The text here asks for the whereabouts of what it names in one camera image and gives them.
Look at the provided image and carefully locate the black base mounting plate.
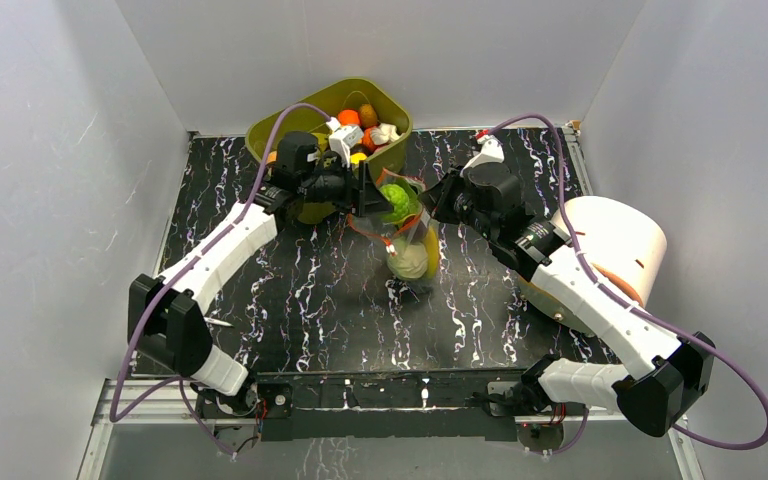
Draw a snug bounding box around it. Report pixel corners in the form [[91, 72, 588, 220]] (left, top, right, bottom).
[[251, 368, 591, 444]]

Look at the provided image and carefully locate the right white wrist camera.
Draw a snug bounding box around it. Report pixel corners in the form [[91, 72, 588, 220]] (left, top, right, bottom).
[[461, 134, 504, 176]]

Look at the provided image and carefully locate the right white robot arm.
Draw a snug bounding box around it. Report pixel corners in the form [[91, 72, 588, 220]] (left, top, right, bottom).
[[419, 163, 713, 437]]

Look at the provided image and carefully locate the brown kiwi fruit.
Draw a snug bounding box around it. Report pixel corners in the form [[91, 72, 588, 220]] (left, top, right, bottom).
[[357, 104, 380, 129]]

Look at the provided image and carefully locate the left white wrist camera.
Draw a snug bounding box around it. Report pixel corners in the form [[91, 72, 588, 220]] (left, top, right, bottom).
[[328, 124, 364, 167]]

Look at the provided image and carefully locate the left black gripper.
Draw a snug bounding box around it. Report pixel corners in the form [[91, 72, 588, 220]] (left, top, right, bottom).
[[299, 157, 392, 219]]

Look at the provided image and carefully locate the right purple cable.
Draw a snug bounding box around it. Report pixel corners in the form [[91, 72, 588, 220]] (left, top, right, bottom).
[[476, 113, 768, 452]]

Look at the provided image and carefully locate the round orange fruit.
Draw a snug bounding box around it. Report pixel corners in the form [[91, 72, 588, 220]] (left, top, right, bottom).
[[336, 109, 361, 126]]

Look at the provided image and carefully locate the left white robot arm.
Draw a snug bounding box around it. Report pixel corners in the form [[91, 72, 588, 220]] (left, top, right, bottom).
[[128, 125, 392, 416]]

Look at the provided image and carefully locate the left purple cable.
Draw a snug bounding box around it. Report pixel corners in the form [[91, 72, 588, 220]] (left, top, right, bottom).
[[108, 102, 340, 458]]

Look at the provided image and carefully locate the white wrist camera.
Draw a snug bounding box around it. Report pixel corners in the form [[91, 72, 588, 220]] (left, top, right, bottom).
[[328, 124, 364, 167], [461, 134, 504, 176]]

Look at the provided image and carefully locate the yellow banana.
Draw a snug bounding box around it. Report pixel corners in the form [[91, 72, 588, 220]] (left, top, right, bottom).
[[423, 228, 440, 279]]

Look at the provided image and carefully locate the olive green plastic bin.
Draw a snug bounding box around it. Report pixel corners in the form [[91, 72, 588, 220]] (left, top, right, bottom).
[[245, 77, 413, 225]]

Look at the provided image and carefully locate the clear zip top bag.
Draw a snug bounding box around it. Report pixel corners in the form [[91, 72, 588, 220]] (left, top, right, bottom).
[[348, 169, 441, 292]]

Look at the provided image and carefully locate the wrinkled orange red fruit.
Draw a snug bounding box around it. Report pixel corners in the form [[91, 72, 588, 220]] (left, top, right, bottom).
[[361, 127, 378, 155]]

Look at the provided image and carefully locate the white orange cylinder drum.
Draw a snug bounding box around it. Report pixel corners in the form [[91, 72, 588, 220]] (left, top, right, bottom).
[[517, 195, 669, 336]]

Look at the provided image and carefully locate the green leafy vegetable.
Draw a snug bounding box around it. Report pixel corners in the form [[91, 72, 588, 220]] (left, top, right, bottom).
[[398, 176, 426, 200]]

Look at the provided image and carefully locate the purple cable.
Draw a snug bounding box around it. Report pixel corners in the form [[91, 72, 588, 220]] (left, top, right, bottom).
[[476, 113, 768, 452], [108, 102, 340, 458]]

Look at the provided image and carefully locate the green bumpy lime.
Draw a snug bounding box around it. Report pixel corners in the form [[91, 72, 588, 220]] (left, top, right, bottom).
[[379, 183, 411, 224]]

